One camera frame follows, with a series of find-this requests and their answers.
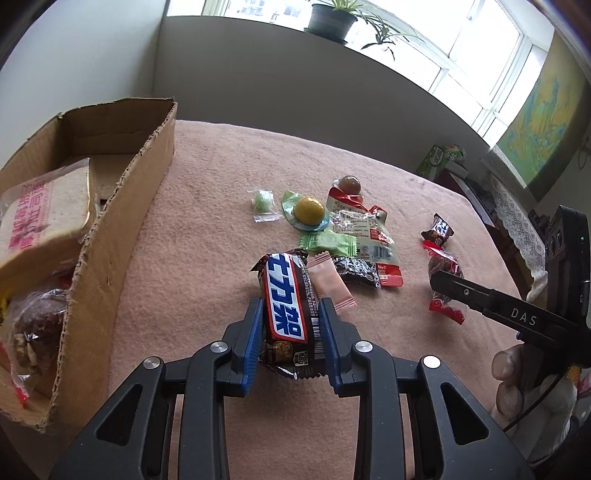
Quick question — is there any cardboard box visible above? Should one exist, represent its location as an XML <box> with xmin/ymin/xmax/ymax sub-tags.
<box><xmin>1</xmin><ymin>98</ymin><xmax>177</xmax><ymax>435</ymax></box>

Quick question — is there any black cable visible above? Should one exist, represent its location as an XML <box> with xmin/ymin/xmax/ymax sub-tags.
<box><xmin>502</xmin><ymin>363</ymin><xmax>574</xmax><ymax>434</ymax></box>

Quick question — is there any brown jelly cup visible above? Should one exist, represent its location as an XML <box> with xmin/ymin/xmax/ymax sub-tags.
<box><xmin>334</xmin><ymin>175</ymin><xmax>362</xmax><ymax>195</ymax></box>

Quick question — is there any right gloved hand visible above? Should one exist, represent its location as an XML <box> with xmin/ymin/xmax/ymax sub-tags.
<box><xmin>491</xmin><ymin>344</ymin><xmax>577</xmax><ymax>465</ymax></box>

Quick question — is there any yellow jelly cup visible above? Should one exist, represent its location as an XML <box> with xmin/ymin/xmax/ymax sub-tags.
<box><xmin>281</xmin><ymin>190</ymin><xmax>329</xmax><ymax>232</ymax></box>

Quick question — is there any landscape painting scroll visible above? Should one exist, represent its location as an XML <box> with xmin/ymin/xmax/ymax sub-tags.
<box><xmin>480</xmin><ymin>32</ymin><xmax>590</xmax><ymax>203</ymax></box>

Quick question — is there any red white snack pouch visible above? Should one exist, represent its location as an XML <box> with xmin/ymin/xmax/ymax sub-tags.
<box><xmin>325</xmin><ymin>186</ymin><xmax>404</xmax><ymax>288</ymax></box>

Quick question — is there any packaged sliced bread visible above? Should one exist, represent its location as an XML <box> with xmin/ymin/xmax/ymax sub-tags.
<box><xmin>0</xmin><ymin>157</ymin><xmax>100</xmax><ymax>287</ymax></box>

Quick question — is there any window frame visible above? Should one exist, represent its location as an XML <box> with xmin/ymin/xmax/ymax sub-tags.
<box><xmin>153</xmin><ymin>1</ymin><xmax>554</xmax><ymax>144</ymax></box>

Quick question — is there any pink table cloth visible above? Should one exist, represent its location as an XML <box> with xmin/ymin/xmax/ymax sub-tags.
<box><xmin>98</xmin><ymin>119</ymin><xmax>537</xmax><ymax>480</ymax></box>

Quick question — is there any potted spider plant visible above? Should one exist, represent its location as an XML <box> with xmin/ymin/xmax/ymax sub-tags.
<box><xmin>304</xmin><ymin>1</ymin><xmax>423</xmax><ymax>59</ymax></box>

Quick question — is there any white lace cloth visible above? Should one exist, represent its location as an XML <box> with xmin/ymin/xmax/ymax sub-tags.
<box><xmin>486</xmin><ymin>173</ymin><xmax>548</xmax><ymax>306</ymax></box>

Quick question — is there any red walnut date snack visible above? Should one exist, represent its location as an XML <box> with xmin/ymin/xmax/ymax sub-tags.
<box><xmin>1</xmin><ymin>286</ymin><xmax>68</xmax><ymax>405</ymax></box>

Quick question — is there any pink wafer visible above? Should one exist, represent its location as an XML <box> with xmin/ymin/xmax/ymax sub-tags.
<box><xmin>307</xmin><ymin>251</ymin><xmax>356</xmax><ymax>312</ymax></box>

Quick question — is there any black white patterned candy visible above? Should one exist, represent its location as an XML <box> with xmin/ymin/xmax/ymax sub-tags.
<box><xmin>332</xmin><ymin>257</ymin><xmax>382</xmax><ymax>289</ymax></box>

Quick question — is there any small green round candy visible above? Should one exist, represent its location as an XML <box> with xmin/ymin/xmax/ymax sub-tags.
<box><xmin>247</xmin><ymin>189</ymin><xmax>283</xmax><ymax>223</ymax></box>

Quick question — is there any small dark chocolate candy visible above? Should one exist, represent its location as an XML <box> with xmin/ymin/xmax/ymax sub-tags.
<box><xmin>421</xmin><ymin>213</ymin><xmax>454</xmax><ymax>247</ymax></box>

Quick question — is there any snickers bar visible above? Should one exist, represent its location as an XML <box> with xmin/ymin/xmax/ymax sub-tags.
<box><xmin>422</xmin><ymin>240</ymin><xmax>465</xmax><ymax>324</ymax></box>
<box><xmin>252</xmin><ymin>248</ymin><xmax>325</xmax><ymax>380</ymax></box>

